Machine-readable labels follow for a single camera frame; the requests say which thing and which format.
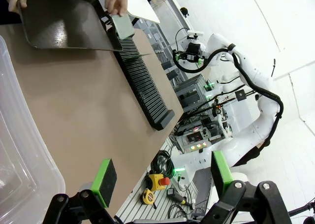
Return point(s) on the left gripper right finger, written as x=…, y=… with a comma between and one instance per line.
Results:
x=221, y=172

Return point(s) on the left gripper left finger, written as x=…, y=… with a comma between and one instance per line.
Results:
x=105, y=182

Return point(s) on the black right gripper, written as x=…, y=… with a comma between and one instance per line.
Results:
x=194, y=50

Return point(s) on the green PCB board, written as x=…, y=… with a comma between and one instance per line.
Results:
x=137, y=57
x=123, y=27

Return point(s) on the black plastic tray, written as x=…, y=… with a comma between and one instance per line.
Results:
x=61, y=24

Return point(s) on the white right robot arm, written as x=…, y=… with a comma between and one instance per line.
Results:
x=246, y=140

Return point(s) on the person's left hand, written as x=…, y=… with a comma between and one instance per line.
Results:
x=115, y=1

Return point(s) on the brown wooden board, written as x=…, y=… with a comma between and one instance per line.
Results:
x=206, y=72

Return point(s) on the grey equipment cabinet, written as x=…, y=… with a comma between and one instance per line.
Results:
x=192, y=93

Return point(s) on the metal shelf with bins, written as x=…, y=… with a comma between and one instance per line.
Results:
x=157, y=37

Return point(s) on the computer case with lights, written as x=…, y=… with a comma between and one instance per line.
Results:
x=197, y=139

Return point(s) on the yellow tape measure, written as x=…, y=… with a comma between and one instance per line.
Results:
x=148, y=197

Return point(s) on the small black object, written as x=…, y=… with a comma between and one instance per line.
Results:
x=184, y=11

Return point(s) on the yellow emergency stop button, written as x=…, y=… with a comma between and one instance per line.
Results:
x=156, y=181

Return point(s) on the black yellow hand tool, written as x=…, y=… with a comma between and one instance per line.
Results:
x=176, y=195

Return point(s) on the black slotted PCB rack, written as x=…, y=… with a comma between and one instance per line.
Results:
x=145, y=93

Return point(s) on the white cabinet panel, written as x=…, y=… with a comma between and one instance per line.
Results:
x=236, y=113

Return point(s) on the black square tag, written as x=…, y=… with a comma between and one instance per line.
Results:
x=240, y=95

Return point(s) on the white side table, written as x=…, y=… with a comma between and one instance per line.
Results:
x=140, y=5

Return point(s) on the clear plastic storage box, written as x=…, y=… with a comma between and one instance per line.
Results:
x=24, y=160

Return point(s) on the black rod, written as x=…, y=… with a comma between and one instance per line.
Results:
x=302, y=209

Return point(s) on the person in grey jacket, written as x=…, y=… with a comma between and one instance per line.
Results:
x=6, y=18

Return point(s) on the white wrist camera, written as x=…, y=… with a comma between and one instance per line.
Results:
x=195, y=33

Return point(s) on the grey slotted base plate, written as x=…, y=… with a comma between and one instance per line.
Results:
x=162, y=209

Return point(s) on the black wall stick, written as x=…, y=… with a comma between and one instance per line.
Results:
x=273, y=66

